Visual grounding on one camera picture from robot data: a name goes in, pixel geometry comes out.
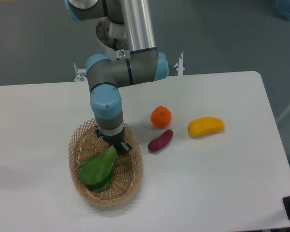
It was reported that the orange tangerine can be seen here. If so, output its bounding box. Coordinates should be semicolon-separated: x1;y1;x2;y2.
150;106;172;129

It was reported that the green bok choy vegetable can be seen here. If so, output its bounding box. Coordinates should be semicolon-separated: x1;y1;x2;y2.
78;145;118;193

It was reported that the purple sweet potato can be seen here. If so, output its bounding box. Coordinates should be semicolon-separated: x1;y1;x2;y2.
147;129;174;152

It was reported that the white bracket with bolt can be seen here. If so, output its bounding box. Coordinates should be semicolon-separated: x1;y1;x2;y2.
174;51;185;76

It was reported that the woven wicker basket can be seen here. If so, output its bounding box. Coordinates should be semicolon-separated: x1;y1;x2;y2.
69;119;143;206

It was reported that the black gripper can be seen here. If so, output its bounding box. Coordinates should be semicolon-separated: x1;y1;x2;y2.
95;128;132;155

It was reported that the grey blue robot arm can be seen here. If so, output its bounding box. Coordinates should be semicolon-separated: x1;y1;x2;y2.
65;0;169;155

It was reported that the blue plastic bag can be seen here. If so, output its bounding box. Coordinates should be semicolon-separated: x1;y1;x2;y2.
275;0;290;21

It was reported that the yellow mango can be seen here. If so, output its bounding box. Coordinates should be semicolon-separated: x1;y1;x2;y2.
188;117;225;137

